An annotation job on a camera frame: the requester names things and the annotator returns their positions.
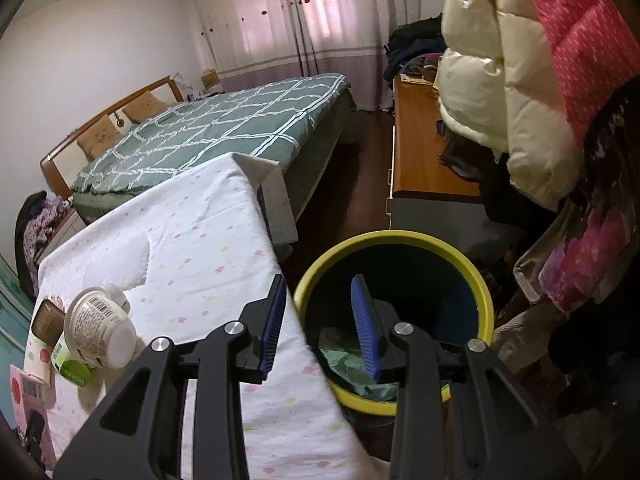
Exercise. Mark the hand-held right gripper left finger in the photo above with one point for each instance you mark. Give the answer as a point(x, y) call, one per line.
point(272, 332)

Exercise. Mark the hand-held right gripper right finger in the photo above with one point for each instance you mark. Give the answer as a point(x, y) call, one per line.
point(364, 325)

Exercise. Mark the white green plastic bag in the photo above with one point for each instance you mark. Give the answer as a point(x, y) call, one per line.
point(345, 360)

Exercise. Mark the yellow rim trash bin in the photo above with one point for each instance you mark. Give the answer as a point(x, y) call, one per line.
point(320, 262)

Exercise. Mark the green cup with cream lid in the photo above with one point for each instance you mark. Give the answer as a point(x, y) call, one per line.
point(72, 365)

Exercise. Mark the pink packet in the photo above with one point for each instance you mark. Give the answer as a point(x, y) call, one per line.
point(30, 410)

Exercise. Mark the table with dotted white cloth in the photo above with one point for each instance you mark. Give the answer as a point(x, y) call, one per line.
point(210, 240)

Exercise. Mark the beige bag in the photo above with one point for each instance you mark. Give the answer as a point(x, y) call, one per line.
point(525, 310)

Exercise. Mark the wooden desk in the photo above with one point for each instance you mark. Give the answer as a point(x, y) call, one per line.
point(425, 150)

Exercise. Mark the dark bag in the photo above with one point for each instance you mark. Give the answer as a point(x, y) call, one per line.
point(465, 160)

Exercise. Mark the green plaid duvet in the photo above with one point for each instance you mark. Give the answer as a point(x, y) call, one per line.
point(225, 130)

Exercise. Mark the pink floral garment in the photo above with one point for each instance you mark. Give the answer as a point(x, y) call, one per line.
point(580, 260)

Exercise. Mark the white nightstand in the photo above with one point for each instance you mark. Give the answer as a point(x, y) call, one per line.
point(67, 232)

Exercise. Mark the floral clothes pile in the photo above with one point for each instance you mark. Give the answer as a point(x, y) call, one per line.
point(47, 220)

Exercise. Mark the small cardboard box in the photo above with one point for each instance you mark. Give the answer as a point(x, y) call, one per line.
point(210, 82)

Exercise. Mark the tan pillow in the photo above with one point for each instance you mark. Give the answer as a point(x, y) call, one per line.
point(99, 137)
point(145, 106)

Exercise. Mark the sliding wardrobe door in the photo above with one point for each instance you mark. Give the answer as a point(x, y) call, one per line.
point(12, 330)

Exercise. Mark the dark hanging jacket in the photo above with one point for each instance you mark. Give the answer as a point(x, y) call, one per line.
point(25, 250)

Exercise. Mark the dark clothes pile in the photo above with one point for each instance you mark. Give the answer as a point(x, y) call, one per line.
point(410, 45)

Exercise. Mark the cream puffer jacket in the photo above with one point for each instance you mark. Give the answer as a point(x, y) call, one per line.
point(520, 85)

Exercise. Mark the pink white curtain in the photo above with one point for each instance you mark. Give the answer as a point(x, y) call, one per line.
point(240, 25)
point(365, 25)

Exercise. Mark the red quilted jacket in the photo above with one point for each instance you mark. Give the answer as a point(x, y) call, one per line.
point(585, 35)

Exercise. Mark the wooden bed frame with headboard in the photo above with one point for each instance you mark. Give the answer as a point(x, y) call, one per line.
point(55, 160)

